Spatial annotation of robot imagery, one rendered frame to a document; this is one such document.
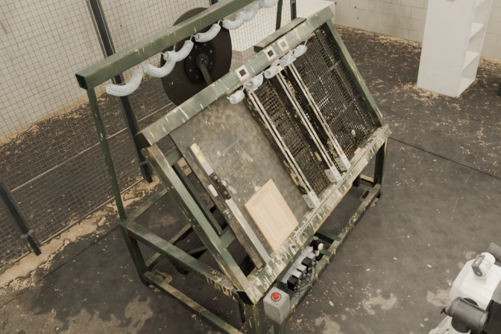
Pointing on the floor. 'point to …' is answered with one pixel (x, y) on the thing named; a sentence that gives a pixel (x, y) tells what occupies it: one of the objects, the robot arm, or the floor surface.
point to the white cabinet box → (456, 22)
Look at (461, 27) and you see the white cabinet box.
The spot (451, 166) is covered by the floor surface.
